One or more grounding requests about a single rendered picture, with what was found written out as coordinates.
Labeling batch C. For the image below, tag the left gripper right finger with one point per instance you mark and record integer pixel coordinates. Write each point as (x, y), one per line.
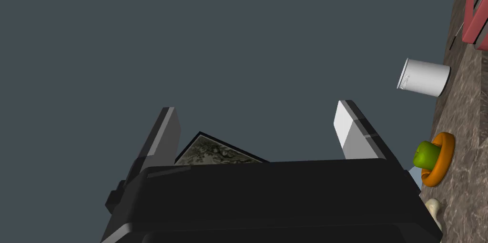
(356, 136)

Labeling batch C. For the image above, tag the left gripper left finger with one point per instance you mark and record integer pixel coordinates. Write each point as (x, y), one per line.
(162, 140)

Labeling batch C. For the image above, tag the black framed picture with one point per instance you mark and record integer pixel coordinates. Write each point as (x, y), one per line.
(213, 152)

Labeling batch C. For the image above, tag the green apple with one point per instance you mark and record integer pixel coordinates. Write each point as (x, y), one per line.
(426, 154)

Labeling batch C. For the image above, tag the white cylindrical canister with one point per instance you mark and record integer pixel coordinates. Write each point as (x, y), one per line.
(423, 77)

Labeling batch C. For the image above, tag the orange bowl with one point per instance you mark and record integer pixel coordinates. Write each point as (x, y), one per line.
(442, 161)

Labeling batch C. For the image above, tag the cream curved object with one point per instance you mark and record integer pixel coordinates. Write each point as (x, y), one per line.
(434, 208)

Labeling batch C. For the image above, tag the red cabinet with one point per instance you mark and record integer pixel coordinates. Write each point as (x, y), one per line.
(476, 10)

